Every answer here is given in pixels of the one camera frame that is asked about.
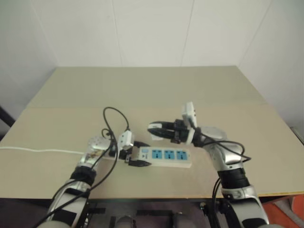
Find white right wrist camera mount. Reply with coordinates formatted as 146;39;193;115
181;102;198;145

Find orange object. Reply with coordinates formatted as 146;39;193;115
270;189;304;228

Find black table frame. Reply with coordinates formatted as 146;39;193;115
86;197;230;228

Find white power strip blue sockets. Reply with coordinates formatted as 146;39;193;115
102;145;192;169

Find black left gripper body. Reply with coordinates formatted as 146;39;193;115
118;141;138;165

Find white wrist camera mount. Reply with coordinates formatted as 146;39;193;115
117;130;135;152
181;102;198;145

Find dark rounded shape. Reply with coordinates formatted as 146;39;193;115
115;214;138;228

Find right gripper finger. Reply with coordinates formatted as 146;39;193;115
151;132;177;143
153;121;177;131

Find white charger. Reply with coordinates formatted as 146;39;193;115
147;122;162;136

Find white power strip cord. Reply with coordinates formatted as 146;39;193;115
0;146;84;155

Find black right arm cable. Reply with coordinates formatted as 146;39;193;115
194;127;253;228

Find dark object at wall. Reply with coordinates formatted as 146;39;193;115
0;105;15;141

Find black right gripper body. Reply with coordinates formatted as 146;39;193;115
170;118;190;145

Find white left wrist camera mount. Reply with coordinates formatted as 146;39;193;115
117;130;135;152

